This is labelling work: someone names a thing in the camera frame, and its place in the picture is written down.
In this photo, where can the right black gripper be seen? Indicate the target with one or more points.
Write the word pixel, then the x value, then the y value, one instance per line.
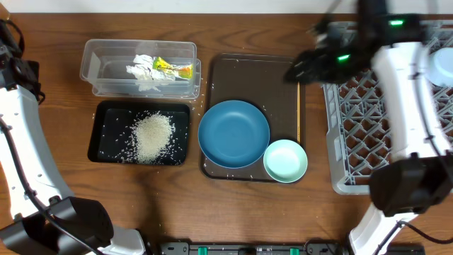
pixel 304 61

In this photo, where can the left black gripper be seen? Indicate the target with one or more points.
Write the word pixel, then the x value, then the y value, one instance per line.
pixel 32 69

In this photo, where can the wooden chopstick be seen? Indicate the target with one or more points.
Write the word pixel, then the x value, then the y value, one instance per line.
pixel 298 114

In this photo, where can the light blue bowl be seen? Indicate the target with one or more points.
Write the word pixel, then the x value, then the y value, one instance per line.
pixel 440 67

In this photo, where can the mint green bowl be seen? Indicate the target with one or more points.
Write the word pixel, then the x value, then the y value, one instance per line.
pixel 285 161

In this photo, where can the white tissue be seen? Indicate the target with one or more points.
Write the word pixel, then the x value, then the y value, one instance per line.
pixel 161 76
pixel 142 71

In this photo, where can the dark blue plate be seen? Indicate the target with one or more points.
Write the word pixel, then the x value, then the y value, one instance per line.
pixel 233 134

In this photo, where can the white rice pile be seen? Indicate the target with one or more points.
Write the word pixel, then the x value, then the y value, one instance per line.
pixel 151 137

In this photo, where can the green yellow snack wrapper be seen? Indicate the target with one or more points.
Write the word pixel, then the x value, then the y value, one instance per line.
pixel 178 71

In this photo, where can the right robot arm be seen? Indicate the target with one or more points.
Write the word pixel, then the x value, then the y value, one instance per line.
pixel 419 175

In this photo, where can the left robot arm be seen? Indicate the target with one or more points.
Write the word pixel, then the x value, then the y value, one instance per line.
pixel 47 217

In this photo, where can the grey dishwasher rack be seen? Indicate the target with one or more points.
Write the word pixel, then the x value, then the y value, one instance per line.
pixel 358 137

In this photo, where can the clear plastic bin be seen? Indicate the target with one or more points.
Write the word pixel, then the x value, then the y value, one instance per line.
pixel 104 67

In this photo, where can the black plastic tray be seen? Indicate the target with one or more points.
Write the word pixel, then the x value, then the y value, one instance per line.
pixel 104 106

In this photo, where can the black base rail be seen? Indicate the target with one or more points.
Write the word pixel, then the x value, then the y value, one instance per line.
pixel 180 248

